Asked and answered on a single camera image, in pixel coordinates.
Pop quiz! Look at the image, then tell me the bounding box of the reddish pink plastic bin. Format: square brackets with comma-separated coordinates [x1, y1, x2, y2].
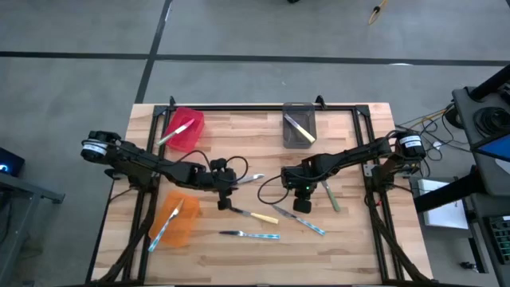
[164, 106, 206, 153]

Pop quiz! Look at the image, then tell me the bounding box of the green-handled utensil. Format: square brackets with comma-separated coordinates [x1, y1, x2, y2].
[157, 117, 196, 146]

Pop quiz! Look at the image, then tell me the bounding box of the black aluminium table frame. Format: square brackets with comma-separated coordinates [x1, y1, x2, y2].
[85, 94, 434, 287]

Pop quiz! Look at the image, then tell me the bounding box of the loose cable bundle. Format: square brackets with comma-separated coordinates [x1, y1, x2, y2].
[396, 105, 457, 160]

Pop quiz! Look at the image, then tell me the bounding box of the green-handled knife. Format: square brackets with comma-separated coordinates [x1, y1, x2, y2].
[236, 173, 266, 186]
[320, 179, 342, 213]

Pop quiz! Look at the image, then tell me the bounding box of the black left camera cable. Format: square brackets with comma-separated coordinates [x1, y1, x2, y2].
[175, 149, 250, 187]

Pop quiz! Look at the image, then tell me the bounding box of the black device with blue light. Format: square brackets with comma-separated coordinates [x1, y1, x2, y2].
[0, 146, 26, 179]

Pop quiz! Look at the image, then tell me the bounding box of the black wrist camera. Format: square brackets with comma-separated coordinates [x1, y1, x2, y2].
[216, 187, 233, 211]
[292, 190, 313, 214]

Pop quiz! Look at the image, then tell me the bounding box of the black support bar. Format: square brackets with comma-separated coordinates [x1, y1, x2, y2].
[414, 165, 485, 213]

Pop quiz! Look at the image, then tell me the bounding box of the white box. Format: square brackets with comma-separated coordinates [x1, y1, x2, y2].
[417, 178, 470, 231]

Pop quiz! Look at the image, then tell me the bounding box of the blue flat panel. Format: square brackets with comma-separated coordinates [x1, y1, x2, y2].
[476, 133, 510, 176]

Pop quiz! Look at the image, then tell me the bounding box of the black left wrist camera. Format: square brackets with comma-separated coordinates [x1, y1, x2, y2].
[216, 187, 233, 211]

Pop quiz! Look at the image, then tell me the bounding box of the blue-patterned knife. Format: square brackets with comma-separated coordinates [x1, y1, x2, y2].
[271, 203, 327, 237]

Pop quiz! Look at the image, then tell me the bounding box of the blue-patterned fork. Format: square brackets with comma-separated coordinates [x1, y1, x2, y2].
[218, 230, 281, 241]
[147, 198, 185, 254]

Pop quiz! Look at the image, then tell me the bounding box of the black right camera cable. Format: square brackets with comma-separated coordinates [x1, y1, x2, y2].
[257, 174, 290, 206]

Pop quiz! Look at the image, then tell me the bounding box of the black keyboard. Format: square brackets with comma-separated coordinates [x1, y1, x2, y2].
[488, 214, 510, 265]

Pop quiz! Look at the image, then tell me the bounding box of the yellow-handled knife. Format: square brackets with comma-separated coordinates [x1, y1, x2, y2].
[229, 206, 280, 226]
[283, 113, 317, 144]

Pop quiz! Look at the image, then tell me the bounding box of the grey side desk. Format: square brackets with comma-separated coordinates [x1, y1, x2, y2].
[0, 171, 66, 286]

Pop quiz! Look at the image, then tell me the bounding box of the coiled black cable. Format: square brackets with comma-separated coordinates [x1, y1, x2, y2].
[473, 106, 510, 140]

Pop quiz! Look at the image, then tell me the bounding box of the black camera cable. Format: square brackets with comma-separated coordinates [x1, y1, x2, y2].
[175, 149, 250, 187]
[257, 174, 290, 206]

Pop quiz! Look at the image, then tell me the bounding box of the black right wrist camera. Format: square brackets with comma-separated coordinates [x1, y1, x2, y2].
[292, 190, 313, 214]

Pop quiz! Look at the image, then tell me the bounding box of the orange translucent plastic bin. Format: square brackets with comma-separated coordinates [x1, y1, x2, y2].
[148, 190, 201, 249]

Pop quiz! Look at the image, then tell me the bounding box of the grey equipment cart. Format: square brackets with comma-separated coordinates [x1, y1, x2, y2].
[451, 63, 510, 197]

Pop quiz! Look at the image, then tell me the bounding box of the grey translucent plastic bin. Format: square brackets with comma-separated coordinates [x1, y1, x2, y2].
[281, 101, 318, 150]

